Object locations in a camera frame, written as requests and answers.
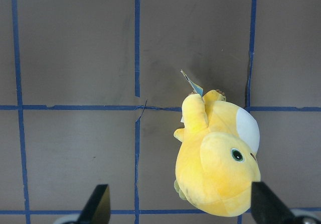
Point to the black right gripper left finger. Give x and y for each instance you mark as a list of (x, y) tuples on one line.
[(97, 208)]

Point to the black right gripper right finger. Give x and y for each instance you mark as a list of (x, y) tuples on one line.
[(266, 207)]

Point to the yellow plush dinosaur toy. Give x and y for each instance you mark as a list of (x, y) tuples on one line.
[(216, 164)]

